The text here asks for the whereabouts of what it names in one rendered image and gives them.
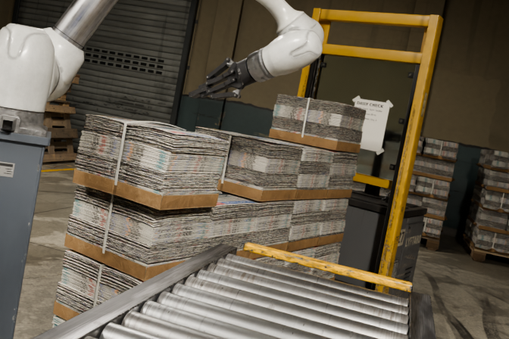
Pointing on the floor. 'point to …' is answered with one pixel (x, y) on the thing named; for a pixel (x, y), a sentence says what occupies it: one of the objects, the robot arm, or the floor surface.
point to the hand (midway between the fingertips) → (200, 91)
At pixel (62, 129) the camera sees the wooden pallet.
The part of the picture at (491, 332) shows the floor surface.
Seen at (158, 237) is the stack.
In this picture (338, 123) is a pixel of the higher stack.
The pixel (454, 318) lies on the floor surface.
